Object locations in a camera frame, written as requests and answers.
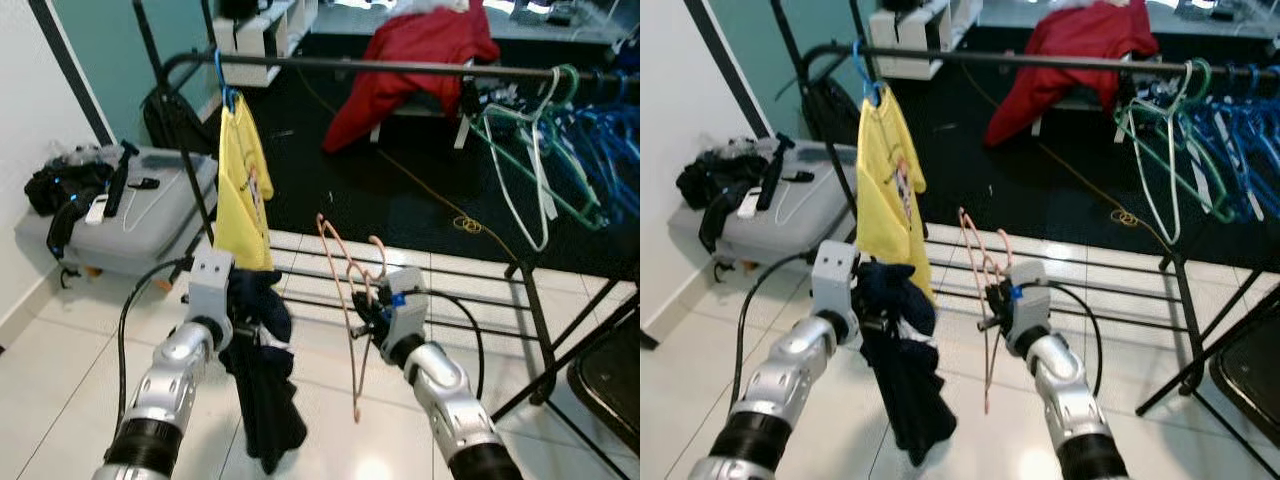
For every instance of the white plastic bag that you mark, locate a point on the white plastic bag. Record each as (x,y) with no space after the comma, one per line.
(435,7)

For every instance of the pale white plastic hanger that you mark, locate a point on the pale white plastic hanger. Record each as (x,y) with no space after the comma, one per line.
(1185,90)
(550,95)

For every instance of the yellow printed t-shirt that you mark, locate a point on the yellow printed t-shirt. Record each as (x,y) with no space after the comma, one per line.
(240,200)
(885,190)

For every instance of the black spray bottle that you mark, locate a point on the black spray bottle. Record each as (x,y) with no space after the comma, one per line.
(775,172)
(120,180)

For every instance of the grey upholstered ottoman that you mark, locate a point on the grey upholstered ottoman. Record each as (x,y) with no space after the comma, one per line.
(150,225)
(800,215)

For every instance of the pink plastic hanger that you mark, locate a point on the pink plastic hanger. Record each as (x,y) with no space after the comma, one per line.
(357,390)
(987,385)

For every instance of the black backpack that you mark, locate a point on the black backpack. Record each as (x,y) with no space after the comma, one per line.
(175,120)
(830,112)

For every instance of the white low platform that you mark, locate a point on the white low platform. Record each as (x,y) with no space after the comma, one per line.
(1220,20)
(560,25)

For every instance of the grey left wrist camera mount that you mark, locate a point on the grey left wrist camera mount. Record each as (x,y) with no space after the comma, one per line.
(835,275)
(210,285)

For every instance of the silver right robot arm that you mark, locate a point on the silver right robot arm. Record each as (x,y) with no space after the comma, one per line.
(1065,390)
(445,400)

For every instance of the black metal clothes rack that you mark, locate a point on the black metal clothes rack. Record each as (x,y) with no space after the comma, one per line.
(350,66)
(1000,60)

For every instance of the navy blue garment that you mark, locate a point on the navy blue garment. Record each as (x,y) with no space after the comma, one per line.
(910,400)
(265,410)

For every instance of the black wall trim strip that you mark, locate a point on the black wall trim strip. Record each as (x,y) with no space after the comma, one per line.
(70,70)
(725,68)

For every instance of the white shelf unit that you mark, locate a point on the white shelf unit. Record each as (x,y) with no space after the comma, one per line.
(260,50)
(920,45)

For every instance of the white remote control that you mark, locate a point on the white remote control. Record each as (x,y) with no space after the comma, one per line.
(96,209)
(748,203)

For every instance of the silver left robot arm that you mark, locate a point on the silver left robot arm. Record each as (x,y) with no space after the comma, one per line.
(165,390)
(790,390)

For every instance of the black carpet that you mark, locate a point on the black carpet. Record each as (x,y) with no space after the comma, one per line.
(400,200)
(1050,190)

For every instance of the black duffel bag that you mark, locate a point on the black duffel bag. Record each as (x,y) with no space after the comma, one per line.
(240,8)

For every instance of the green plastic hanger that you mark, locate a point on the green plastic hanger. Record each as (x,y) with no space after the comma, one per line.
(570,85)
(1200,78)

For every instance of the clear plastic bag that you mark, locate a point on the clear plastic bag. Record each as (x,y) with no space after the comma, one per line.
(78,156)
(730,150)

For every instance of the black remote control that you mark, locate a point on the black remote control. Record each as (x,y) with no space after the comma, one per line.
(798,178)
(144,184)

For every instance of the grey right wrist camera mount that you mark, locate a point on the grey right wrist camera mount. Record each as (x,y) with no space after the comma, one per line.
(1028,300)
(405,310)

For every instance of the black folding chair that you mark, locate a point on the black folding chair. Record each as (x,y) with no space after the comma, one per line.
(610,390)
(1250,380)

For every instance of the red cloth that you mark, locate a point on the red cloth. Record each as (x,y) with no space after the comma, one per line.
(1080,45)
(420,50)

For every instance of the blue plastic hanger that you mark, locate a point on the blue plastic hanger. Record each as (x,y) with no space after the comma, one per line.
(630,130)
(1268,130)
(1245,145)
(868,92)
(612,150)
(228,98)
(590,150)
(1220,145)

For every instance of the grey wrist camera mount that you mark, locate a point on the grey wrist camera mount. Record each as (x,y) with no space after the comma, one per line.
(210,285)
(835,275)
(1028,300)
(405,310)

